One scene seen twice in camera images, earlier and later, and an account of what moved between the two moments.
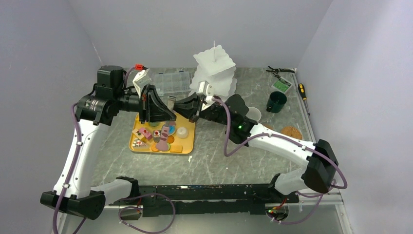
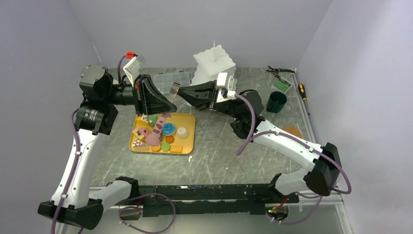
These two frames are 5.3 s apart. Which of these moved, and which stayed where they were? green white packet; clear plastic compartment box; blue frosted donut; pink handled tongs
Moved: pink handled tongs
Stayed: blue frosted donut; green white packet; clear plastic compartment box
